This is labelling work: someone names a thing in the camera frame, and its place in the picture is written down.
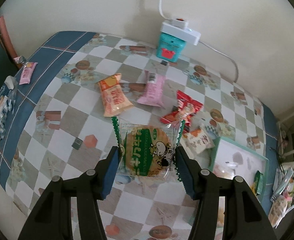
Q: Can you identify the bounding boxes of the pink snack packet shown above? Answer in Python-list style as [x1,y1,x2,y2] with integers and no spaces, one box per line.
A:
[137,70,166,108]

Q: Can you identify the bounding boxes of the dark green snack packet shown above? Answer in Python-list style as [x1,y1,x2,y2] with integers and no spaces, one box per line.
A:
[254,171,264,196]

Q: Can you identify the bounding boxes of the white power cord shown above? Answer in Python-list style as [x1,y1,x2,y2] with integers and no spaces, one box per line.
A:
[199,41,239,84]

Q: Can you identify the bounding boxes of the white power strip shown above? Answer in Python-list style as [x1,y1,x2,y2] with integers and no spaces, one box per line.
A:
[161,18,201,46]

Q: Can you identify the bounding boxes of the red peanut snack bag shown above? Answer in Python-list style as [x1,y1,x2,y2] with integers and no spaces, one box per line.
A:
[160,90,203,133]

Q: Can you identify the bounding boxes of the bag of brown snacks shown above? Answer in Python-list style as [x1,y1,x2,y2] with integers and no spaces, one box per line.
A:
[268,195,294,229]

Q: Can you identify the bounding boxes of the crumpled silver wrapper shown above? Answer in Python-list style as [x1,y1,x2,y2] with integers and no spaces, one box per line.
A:
[13,56,27,64]

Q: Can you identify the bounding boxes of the round bread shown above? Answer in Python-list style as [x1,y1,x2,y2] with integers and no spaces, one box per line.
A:
[213,161,238,179]

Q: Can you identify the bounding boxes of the small pink wafer packet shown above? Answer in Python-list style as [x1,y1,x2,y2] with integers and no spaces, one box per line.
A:
[19,62,38,85]

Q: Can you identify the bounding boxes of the beige foil snack bag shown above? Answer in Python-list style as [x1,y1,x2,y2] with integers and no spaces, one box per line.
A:
[180,128,215,159]

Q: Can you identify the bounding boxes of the teal toy box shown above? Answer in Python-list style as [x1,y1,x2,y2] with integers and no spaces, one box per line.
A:
[156,33,186,63]

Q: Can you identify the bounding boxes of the blue white crumpled wrapper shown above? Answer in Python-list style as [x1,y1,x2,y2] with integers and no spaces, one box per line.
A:
[0,76,18,140]

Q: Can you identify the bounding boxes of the green white cracker packet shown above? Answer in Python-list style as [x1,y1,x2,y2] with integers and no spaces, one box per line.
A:
[250,182,258,196]

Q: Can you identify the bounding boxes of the teal-rimmed cardboard tray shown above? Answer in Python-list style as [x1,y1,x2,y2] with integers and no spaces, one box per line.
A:
[186,135,270,230]

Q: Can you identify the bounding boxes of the patterned tablecloth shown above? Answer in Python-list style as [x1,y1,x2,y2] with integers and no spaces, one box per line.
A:
[0,31,275,239]

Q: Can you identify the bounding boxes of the green rice cracker packet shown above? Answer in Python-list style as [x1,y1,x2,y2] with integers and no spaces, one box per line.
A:
[111,116,184,179]

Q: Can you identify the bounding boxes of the orange egg roll packet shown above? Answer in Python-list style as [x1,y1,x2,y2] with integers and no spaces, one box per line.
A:
[98,73,133,117]

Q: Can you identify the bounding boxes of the black cable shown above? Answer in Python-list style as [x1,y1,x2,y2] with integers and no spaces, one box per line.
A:
[269,122,294,176]

